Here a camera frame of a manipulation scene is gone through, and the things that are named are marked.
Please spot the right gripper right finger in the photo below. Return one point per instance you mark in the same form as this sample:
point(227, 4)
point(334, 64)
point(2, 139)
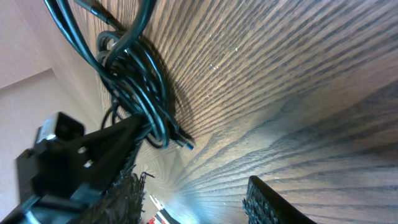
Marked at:
point(263, 205)

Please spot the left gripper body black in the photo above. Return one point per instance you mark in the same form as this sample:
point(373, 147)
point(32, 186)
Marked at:
point(68, 171)

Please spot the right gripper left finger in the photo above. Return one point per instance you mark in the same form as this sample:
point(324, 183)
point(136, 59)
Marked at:
point(122, 206)

